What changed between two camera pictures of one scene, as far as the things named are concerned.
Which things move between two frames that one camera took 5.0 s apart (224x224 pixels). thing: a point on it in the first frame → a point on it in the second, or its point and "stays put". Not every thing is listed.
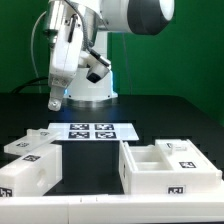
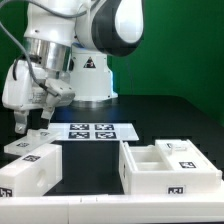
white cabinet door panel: [34, 138] stays put
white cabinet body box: [145, 170] stays put
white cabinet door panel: [184, 156] stays put
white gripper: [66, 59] → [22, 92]
